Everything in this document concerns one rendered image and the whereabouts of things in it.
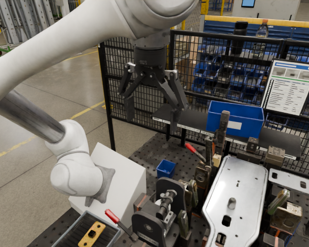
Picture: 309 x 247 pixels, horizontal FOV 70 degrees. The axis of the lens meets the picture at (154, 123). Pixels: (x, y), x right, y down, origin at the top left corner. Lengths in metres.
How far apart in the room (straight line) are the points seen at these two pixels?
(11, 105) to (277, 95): 1.30
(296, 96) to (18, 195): 2.52
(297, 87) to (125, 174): 1.03
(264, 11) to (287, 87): 5.94
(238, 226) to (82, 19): 0.87
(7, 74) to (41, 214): 1.96
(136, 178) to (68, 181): 0.32
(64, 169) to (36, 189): 1.63
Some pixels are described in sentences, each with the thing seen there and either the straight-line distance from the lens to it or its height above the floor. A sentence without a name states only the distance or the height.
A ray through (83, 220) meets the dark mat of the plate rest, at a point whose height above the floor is 1.16.
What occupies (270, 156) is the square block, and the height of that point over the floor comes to 1.04.
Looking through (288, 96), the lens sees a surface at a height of 1.25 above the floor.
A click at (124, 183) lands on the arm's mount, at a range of 1.16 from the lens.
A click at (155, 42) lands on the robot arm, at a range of 0.48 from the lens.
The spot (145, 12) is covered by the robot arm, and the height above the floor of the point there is 1.75.
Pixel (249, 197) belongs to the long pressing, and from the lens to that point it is 1.09.
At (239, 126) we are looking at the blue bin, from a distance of 1.35.
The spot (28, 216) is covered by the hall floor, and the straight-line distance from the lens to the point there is 2.45.
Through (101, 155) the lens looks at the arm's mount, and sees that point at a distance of 1.28.
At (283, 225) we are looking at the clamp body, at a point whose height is 0.96.
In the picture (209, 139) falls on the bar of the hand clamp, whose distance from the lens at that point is 0.99.
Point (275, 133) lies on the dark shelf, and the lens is 1.51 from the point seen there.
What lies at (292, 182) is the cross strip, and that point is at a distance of 1.24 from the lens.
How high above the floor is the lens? 1.78
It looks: 32 degrees down
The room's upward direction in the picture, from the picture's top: straight up
